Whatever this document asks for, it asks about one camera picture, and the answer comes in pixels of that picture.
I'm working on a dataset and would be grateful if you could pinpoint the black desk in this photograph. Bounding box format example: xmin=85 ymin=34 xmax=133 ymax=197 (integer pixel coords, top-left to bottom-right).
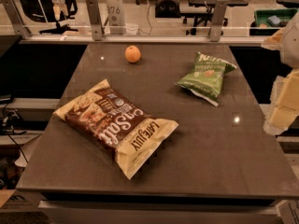
xmin=181 ymin=0 xmax=249 ymax=35

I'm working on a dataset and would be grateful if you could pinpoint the left metal bracket post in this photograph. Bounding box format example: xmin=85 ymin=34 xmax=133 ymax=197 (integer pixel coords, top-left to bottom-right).
xmin=0 ymin=0 xmax=31 ymax=39

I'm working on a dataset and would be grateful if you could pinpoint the metal bracket post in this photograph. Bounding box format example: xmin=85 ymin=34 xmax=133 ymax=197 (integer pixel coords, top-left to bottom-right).
xmin=86 ymin=0 xmax=104 ymax=41
xmin=209 ymin=0 xmax=228 ymax=42
xmin=0 ymin=0 xmax=31 ymax=39

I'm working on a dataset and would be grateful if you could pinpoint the orange fruit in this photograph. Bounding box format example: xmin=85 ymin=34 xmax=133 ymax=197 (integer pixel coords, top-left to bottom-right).
xmin=125 ymin=46 xmax=141 ymax=63

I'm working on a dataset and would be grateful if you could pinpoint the green jalapeno chip bag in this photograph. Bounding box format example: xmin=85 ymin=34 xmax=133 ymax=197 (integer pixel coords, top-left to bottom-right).
xmin=177 ymin=52 xmax=237 ymax=106

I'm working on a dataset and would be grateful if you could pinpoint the brown Late July chip bag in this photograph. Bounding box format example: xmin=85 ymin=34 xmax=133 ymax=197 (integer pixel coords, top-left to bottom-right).
xmin=54 ymin=80 xmax=178 ymax=178

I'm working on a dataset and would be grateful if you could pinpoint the metal guard rail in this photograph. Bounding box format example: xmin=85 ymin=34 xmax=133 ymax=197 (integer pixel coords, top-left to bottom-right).
xmin=21 ymin=35 xmax=266 ymax=47

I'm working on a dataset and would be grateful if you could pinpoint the white numbered pole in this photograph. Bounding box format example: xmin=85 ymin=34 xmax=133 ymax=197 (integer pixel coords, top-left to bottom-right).
xmin=106 ymin=0 xmax=126 ymax=35

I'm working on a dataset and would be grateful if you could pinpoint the right metal bracket post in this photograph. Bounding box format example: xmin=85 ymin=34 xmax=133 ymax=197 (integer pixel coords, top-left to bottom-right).
xmin=209 ymin=0 xmax=228 ymax=42

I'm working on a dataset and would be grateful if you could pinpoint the black cable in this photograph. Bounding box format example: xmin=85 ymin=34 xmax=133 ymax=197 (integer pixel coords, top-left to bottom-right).
xmin=1 ymin=101 xmax=30 ymax=165

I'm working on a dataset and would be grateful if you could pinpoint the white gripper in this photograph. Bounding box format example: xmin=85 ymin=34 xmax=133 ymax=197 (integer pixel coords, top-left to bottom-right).
xmin=261 ymin=12 xmax=299 ymax=135

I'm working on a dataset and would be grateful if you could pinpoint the middle metal bracket post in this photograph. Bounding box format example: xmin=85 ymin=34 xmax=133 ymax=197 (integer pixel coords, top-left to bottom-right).
xmin=86 ymin=0 xmax=104 ymax=41

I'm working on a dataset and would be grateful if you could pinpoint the green plastic bin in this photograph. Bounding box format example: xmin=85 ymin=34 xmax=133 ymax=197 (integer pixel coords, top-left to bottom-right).
xmin=249 ymin=8 xmax=298 ymax=35

